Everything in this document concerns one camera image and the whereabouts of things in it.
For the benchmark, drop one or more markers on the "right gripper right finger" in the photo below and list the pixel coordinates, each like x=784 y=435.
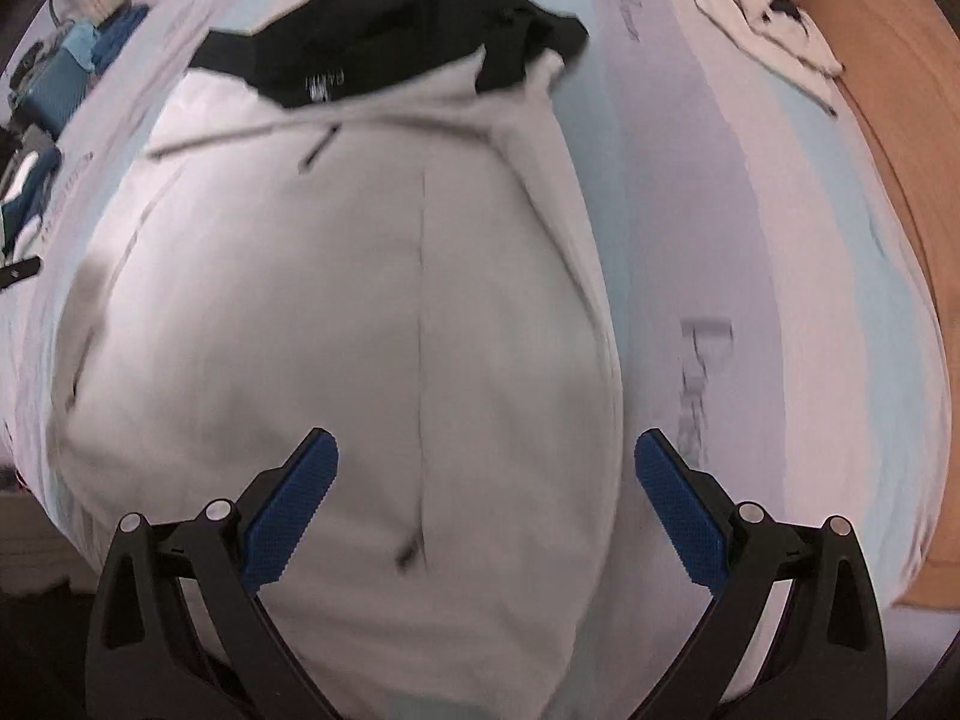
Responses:
x=827 y=659

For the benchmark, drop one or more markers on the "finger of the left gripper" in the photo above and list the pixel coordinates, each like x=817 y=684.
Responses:
x=19 y=271

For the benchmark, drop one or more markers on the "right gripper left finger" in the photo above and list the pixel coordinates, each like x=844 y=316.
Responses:
x=178 y=629

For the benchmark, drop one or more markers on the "white and black jacket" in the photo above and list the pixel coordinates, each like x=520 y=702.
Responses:
x=363 y=217

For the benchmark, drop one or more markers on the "blue crumpled clothes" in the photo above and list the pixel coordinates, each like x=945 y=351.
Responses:
x=96 y=48

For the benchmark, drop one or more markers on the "blue and white folded garment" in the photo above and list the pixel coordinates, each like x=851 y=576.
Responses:
x=32 y=200

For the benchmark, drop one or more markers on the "teal suitcase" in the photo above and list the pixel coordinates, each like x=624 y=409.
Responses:
x=51 y=97

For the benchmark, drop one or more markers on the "striped bed sheet mattress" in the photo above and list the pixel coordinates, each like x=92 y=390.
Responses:
x=693 y=179

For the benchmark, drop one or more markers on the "wooden headboard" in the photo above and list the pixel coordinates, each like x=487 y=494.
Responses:
x=871 y=362

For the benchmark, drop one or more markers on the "beige jacket near headboard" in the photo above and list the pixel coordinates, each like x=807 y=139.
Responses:
x=783 y=38

